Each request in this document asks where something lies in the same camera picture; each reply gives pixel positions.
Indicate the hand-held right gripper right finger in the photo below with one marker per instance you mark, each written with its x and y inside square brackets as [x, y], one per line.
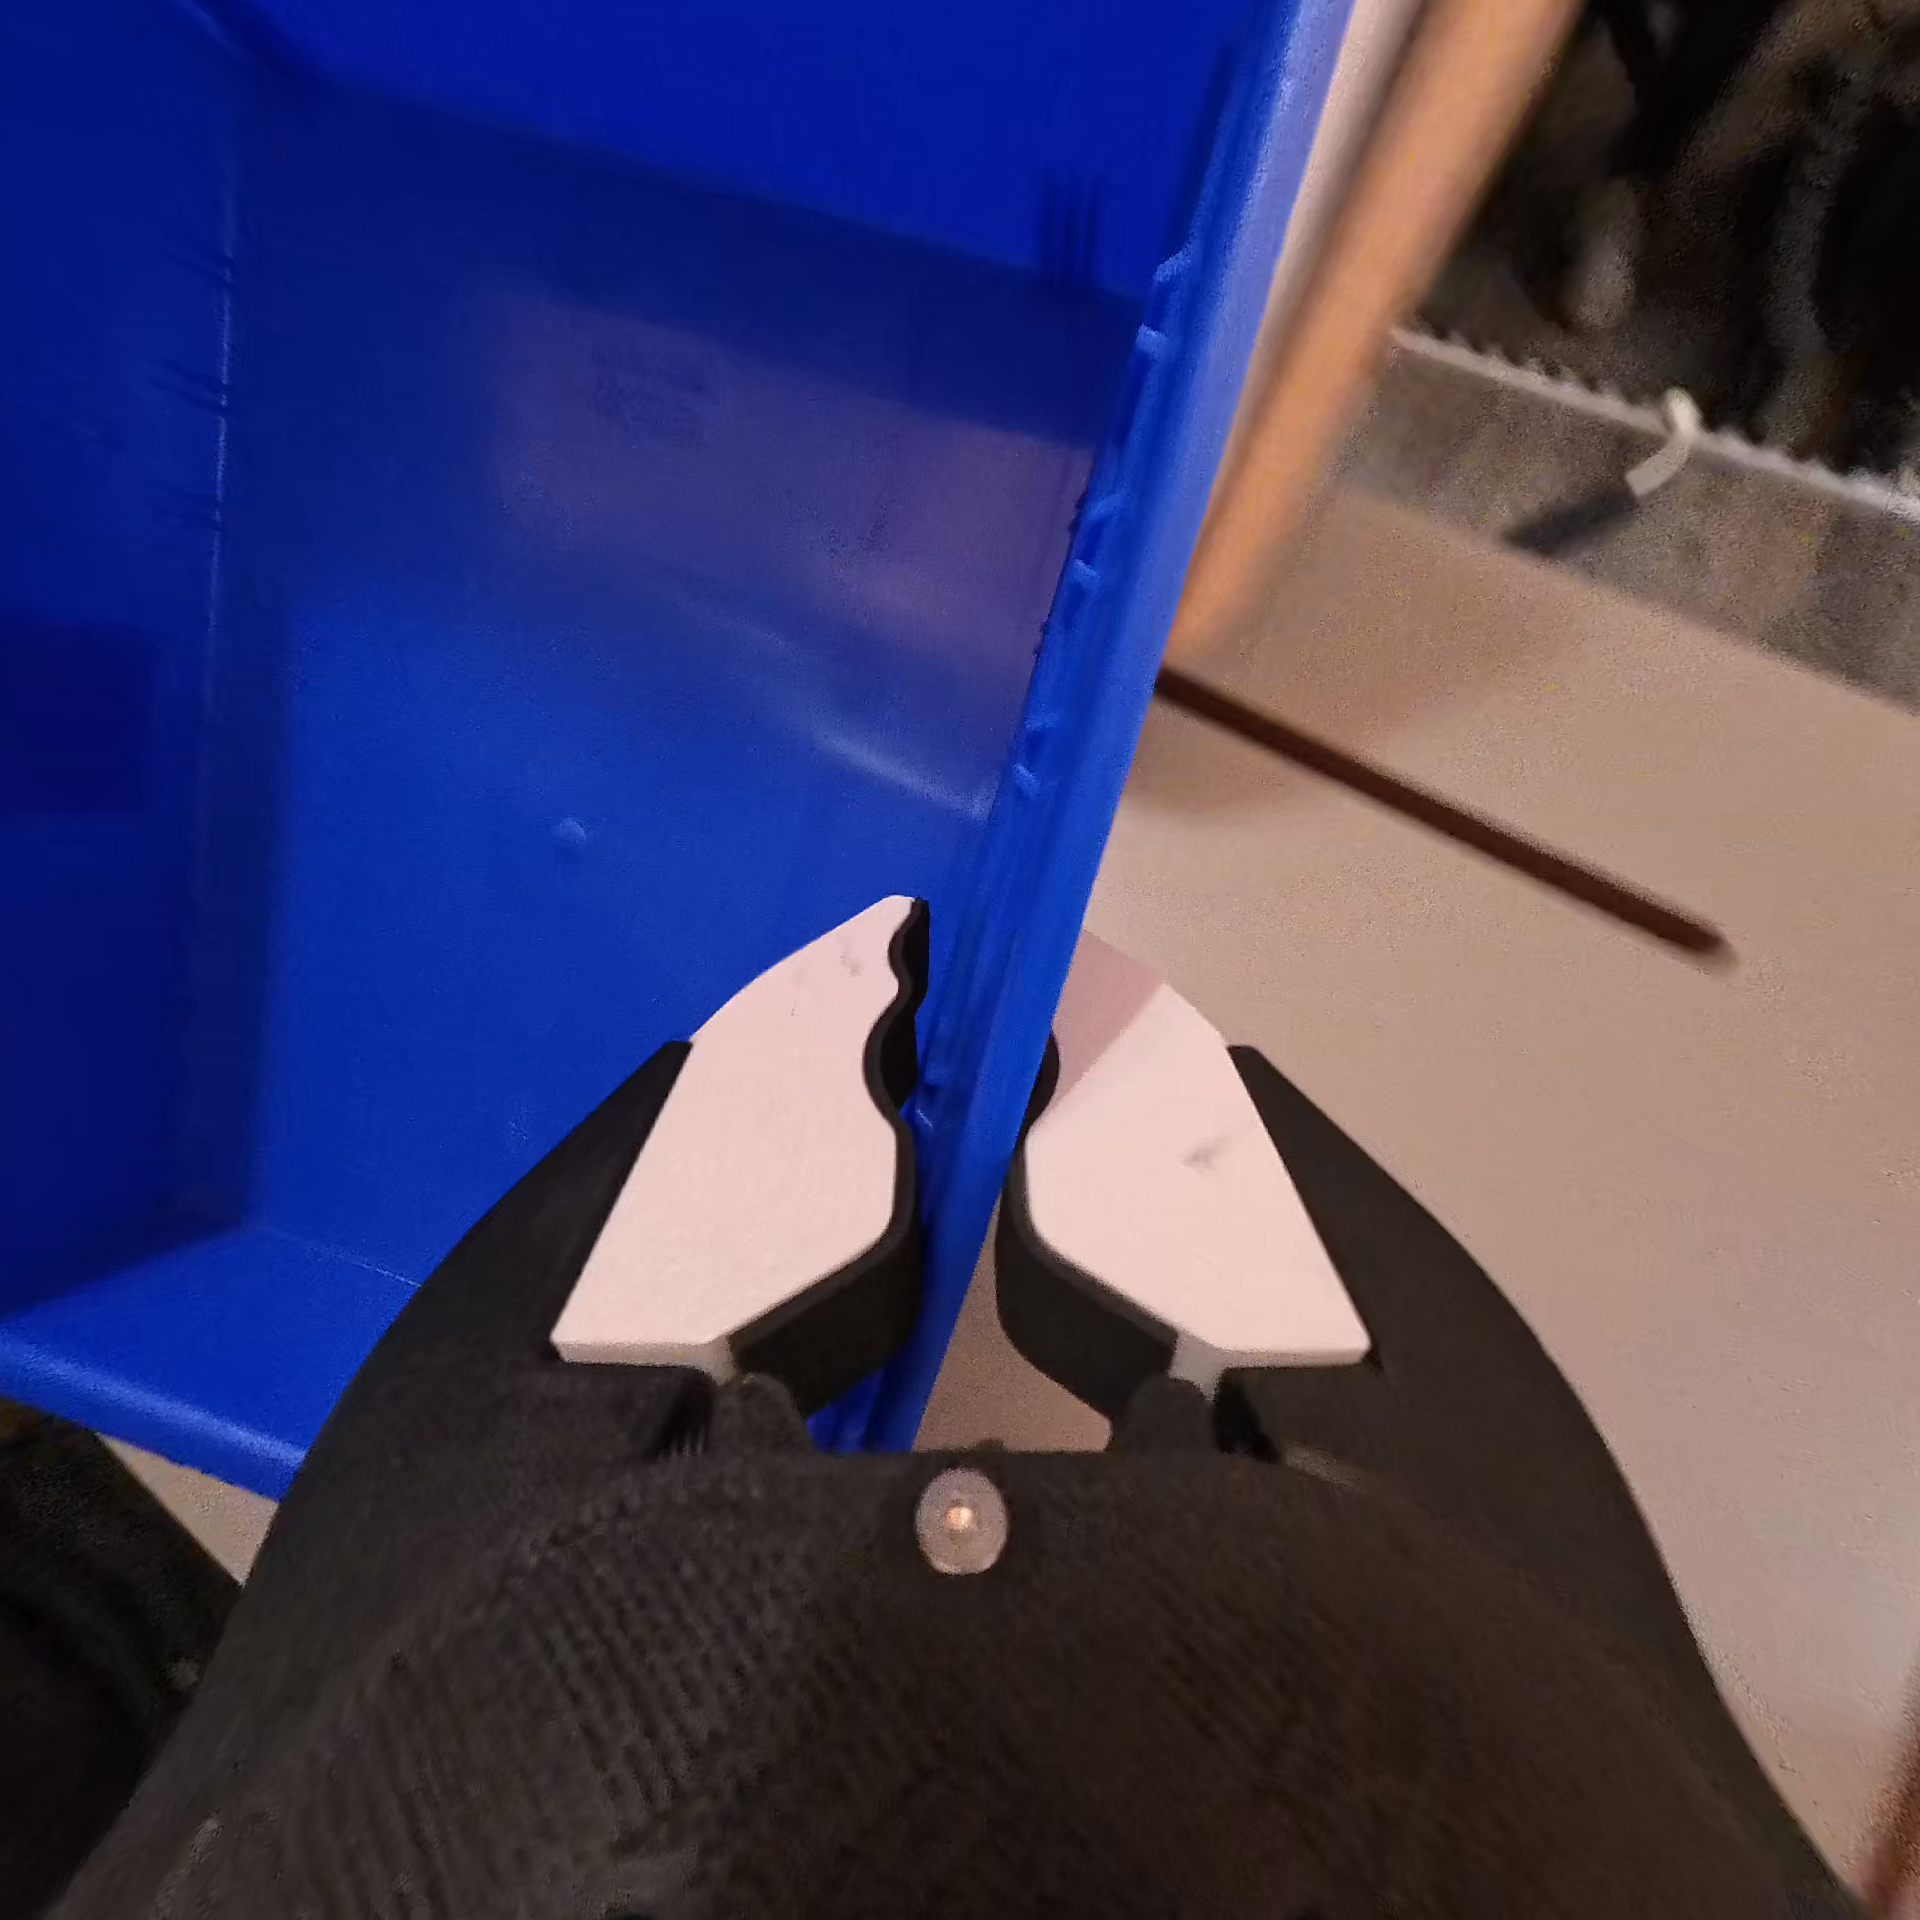
[1184, 1184]

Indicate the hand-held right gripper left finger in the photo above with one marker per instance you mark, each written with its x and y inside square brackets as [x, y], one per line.
[751, 1170]

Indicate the blue plastic bin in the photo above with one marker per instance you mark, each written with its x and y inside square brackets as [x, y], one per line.
[525, 675]

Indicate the black printed sweatshirt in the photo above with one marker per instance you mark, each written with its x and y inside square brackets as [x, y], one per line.
[90, 1651]

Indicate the wooden board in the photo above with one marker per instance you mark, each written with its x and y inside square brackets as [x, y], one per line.
[1381, 300]

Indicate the grey desk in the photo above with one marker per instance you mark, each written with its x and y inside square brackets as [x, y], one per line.
[1501, 705]
[1424, 1200]

